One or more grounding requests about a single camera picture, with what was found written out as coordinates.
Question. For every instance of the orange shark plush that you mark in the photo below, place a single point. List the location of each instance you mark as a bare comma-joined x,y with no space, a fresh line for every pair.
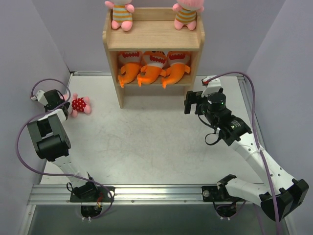
131,65
178,66
153,68

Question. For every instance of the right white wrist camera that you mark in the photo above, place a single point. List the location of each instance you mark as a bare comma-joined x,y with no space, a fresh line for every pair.
210,85

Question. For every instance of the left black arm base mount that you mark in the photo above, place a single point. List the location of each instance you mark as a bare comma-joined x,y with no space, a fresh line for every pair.
90,192

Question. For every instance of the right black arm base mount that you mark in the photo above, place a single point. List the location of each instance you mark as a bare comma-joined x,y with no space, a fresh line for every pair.
215,193

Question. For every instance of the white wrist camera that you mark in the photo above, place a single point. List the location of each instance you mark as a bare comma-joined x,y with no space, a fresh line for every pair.
40,97
210,85

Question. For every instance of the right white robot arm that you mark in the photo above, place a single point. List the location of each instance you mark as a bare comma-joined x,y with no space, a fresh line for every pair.
280,193

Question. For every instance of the wooden three-tier shelf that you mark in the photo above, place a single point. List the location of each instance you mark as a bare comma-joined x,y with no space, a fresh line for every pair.
153,29

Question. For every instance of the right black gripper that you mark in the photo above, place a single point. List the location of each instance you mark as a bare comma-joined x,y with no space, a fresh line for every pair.
193,103

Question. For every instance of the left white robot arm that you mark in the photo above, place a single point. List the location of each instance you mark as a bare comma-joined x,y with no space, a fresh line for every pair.
51,141

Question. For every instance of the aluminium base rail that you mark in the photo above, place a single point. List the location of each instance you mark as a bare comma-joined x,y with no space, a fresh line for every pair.
126,194

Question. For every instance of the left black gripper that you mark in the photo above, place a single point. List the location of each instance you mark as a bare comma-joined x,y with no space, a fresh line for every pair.
58,102

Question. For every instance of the pink plush red polka-dot shirt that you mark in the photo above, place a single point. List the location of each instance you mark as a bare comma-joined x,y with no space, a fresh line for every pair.
78,104

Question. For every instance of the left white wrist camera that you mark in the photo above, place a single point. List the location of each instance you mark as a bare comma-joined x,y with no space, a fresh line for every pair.
40,97

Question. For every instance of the pink plush striped shirt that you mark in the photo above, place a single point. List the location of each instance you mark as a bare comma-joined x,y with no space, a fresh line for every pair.
186,13
122,11

